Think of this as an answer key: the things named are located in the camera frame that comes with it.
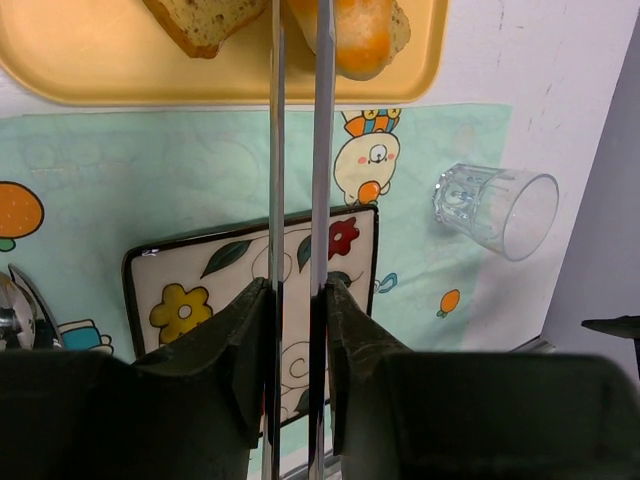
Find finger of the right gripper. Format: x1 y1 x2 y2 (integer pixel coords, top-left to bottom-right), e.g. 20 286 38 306
581 315 639 380

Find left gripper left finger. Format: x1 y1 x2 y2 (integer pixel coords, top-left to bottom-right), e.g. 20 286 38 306
1 278 269 479

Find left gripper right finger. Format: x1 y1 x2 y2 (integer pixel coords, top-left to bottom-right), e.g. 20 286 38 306
326 280 639 479

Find croissant bread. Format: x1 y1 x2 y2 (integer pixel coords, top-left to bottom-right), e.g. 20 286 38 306
284 0 393 82

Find metal tongs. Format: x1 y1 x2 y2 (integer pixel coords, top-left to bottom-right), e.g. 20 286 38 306
261 1 336 479

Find right bread slice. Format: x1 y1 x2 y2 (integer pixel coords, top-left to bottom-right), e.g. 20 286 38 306
388 0 411 63

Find bread slice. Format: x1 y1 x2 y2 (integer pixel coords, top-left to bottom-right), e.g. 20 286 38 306
143 0 270 59
388 0 411 63

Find left bread slice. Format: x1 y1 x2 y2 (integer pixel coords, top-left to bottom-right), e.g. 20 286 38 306
143 0 270 59

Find square floral plate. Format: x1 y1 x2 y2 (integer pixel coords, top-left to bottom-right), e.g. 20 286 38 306
123 206 379 424

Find clear drinking glass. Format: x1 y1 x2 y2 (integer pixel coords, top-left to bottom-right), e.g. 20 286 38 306
432 163 560 262

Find green cartoon placemat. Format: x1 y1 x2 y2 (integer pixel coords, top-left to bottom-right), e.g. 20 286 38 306
1 104 512 362

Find yellow tray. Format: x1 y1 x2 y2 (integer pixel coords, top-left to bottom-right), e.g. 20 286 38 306
1 1 449 106

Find spoon with pink handle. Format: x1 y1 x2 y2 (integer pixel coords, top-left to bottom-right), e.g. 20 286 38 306
1 273 35 350

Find knife with pink handle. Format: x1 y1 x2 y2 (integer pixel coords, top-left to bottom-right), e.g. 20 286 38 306
8 264 64 349

